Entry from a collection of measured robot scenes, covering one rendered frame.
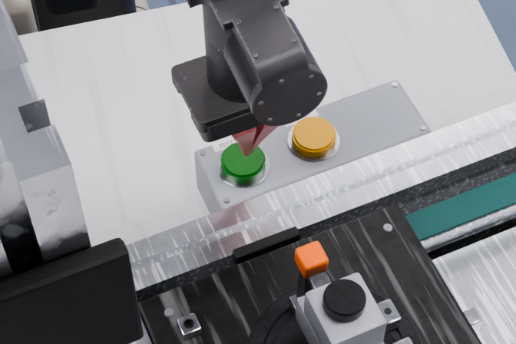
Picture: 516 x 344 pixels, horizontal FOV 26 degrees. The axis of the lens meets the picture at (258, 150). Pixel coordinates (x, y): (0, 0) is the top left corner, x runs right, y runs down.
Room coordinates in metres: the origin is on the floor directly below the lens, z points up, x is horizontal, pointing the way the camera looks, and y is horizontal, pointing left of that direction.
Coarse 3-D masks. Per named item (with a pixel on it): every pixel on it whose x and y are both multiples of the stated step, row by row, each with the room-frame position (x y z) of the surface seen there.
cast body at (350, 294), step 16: (320, 288) 0.38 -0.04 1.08; (336, 288) 0.37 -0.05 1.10; (352, 288) 0.37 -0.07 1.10; (304, 304) 0.37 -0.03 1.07; (320, 304) 0.37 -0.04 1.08; (336, 304) 0.36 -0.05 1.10; (352, 304) 0.36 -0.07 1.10; (368, 304) 0.37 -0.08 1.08; (304, 320) 0.37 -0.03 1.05; (320, 320) 0.35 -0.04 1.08; (336, 320) 0.35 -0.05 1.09; (352, 320) 0.35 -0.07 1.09; (368, 320) 0.35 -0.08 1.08; (384, 320) 0.35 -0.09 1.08; (320, 336) 0.35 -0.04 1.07; (336, 336) 0.34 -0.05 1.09; (352, 336) 0.34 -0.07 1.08; (368, 336) 0.34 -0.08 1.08
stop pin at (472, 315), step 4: (472, 308) 0.42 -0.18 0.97; (464, 312) 0.42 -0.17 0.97; (468, 312) 0.42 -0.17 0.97; (472, 312) 0.42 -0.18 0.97; (476, 312) 0.42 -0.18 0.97; (468, 316) 0.42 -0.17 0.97; (472, 316) 0.42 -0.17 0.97; (476, 316) 0.42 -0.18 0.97; (468, 320) 0.41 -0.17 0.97; (472, 320) 0.41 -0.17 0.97; (476, 320) 0.41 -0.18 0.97; (480, 320) 0.41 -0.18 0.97; (472, 324) 0.41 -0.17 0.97; (476, 324) 0.41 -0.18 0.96; (480, 324) 0.41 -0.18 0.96; (476, 328) 0.41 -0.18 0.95; (476, 332) 0.41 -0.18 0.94
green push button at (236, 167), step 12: (228, 156) 0.57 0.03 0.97; (240, 156) 0.57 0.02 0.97; (252, 156) 0.57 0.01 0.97; (264, 156) 0.57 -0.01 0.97; (228, 168) 0.56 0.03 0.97; (240, 168) 0.56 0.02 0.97; (252, 168) 0.56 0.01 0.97; (264, 168) 0.56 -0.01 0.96; (240, 180) 0.55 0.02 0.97; (252, 180) 0.55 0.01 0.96
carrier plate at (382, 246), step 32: (352, 224) 0.50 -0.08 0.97; (384, 224) 0.50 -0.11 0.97; (288, 256) 0.47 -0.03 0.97; (352, 256) 0.47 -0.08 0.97; (384, 256) 0.47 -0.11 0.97; (416, 256) 0.47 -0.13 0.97; (192, 288) 0.44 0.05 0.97; (224, 288) 0.44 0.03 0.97; (256, 288) 0.44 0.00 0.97; (288, 288) 0.44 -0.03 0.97; (384, 288) 0.44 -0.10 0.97; (416, 288) 0.44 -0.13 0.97; (160, 320) 0.41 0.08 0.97; (224, 320) 0.41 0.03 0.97; (256, 320) 0.41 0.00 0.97; (416, 320) 0.41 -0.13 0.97; (448, 320) 0.41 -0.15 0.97
